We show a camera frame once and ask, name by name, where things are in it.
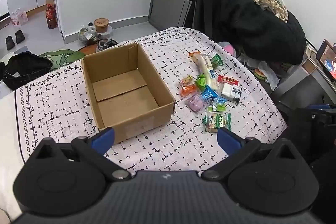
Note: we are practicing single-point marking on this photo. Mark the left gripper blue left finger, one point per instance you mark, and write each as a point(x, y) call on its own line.
point(102, 141)

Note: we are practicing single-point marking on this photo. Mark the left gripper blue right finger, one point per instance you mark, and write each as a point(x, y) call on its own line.
point(229, 141)

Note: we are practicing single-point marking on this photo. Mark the green white biscuit packet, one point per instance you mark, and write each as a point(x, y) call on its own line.
point(213, 121)

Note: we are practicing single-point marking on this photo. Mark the small green blue snack packet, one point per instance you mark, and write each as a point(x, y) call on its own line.
point(218, 105)

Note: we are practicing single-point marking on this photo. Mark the purple snack packet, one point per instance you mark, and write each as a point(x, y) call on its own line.
point(195, 103)

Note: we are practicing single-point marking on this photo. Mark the red rectangular snack bar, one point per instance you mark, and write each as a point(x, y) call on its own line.
point(228, 80)

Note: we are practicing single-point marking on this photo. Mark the orange red snack packet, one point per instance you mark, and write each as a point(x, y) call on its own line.
point(188, 90)

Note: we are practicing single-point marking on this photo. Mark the clear small candy snack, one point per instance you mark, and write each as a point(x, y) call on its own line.
point(188, 80)

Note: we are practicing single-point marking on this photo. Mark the long white bread package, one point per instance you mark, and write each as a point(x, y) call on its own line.
point(206, 68)

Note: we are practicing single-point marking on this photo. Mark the orange cracker package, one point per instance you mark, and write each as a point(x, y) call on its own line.
point(191, 54)

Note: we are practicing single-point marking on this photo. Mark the white patterned bed blanket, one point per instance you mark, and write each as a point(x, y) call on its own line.
point(57, 106)

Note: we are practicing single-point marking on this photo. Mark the brown cardboard box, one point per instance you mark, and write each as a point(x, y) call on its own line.
point(126, 92)

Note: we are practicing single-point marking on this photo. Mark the burger shaped toy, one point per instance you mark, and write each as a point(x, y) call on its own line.
point(259, 75)

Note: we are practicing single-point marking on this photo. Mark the green frog rug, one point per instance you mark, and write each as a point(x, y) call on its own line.
point(62, 58)

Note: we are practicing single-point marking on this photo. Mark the pink grey plush toy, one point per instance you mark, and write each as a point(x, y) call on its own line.
point(228, 48)

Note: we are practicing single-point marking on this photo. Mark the black bag on floor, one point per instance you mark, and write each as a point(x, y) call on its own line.
point(24, 68)

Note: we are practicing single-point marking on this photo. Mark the grey plastic bag of items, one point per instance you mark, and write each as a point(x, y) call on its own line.
point(88, 35)

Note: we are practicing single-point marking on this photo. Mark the jar with wooden lid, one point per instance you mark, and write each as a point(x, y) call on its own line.
point(103, 29)

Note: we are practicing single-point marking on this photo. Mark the phone with lit screen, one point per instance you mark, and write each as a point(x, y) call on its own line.
point(326, 56)

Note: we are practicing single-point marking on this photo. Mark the black slipper right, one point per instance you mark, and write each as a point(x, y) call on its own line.
point(19, 36)

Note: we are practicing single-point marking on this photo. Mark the black slipper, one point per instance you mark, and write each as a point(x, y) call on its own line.
point(19, 36)
point(9, 43)

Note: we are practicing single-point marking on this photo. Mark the black slipper left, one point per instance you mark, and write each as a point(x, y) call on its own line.
point(9, 43)

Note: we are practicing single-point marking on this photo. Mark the red oil bottle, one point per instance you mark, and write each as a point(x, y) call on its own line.
point(51, 17)

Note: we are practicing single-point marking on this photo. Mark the black coat pile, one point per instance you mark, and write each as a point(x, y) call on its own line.
point(244, 24)

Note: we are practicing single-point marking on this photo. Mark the pink white plastic bag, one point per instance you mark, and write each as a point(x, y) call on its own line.
point(18, 17)

